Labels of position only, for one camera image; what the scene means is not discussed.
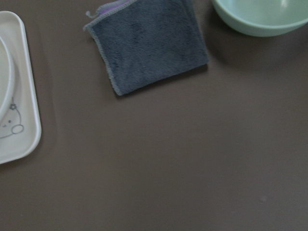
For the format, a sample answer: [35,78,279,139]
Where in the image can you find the grey round plate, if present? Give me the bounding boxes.
[0,38,15,120]

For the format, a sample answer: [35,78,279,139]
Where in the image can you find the cream rabbit tray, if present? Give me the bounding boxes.
[0,11,41,164]

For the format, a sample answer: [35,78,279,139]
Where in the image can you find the grey folded cloth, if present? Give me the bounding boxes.
[84,0,208,96]

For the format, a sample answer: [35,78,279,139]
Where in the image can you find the mint green bowl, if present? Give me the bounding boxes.
[212,0,308,37]

